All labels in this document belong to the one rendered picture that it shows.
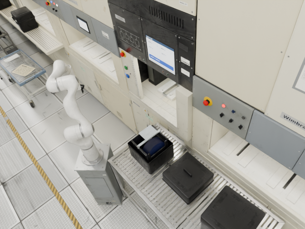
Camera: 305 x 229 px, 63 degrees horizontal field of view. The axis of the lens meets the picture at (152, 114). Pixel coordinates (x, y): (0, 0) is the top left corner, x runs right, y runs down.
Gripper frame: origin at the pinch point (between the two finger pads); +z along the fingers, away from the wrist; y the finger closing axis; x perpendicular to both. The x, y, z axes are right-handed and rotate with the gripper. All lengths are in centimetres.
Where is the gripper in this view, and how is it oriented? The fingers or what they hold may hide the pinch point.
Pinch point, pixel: (77, 92)
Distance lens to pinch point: 255.7
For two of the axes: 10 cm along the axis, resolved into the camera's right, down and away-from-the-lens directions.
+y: 9.6, -2.7, 1.0
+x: -2.7, -7.0, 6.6
